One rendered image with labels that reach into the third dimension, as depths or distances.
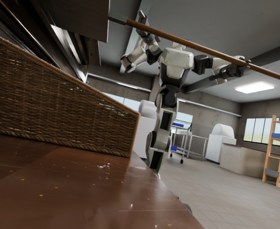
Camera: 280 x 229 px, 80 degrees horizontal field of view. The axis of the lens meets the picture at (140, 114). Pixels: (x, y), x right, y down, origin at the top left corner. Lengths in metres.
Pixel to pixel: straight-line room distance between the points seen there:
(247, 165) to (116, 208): 6.41
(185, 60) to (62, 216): 1.38
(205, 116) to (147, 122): 6.02
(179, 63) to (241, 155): 5.23
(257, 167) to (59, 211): 6.76
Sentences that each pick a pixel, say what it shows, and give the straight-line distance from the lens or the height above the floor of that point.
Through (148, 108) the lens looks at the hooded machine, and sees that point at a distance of 3.91.
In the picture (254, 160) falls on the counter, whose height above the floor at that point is 0.51.
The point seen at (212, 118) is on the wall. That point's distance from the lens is 9.73.
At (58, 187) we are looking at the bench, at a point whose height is 0.58.
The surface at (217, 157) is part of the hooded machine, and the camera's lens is 7.55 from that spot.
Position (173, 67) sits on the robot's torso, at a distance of 1.45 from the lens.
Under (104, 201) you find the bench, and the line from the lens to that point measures 0.25.
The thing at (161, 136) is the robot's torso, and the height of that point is 0.66.
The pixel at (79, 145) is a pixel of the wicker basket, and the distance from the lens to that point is 0.56.
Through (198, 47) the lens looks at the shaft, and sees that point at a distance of 1.04.
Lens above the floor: 0.68
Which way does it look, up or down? 5 degrees up
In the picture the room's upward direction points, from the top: 13 degrees clockwise
